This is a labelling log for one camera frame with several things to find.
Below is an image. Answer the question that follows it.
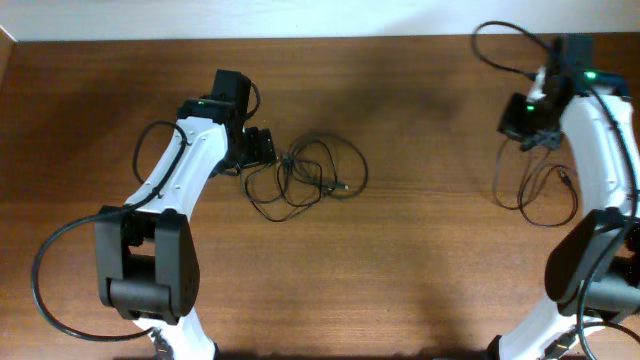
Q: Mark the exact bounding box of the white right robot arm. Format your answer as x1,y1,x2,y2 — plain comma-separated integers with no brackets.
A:
483,34,639,359

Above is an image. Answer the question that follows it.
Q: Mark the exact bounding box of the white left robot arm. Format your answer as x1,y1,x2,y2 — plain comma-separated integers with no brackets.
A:
95,70,276,359

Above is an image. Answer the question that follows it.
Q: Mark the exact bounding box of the thin black usb cable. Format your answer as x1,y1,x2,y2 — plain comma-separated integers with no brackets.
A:
492,137,581,229

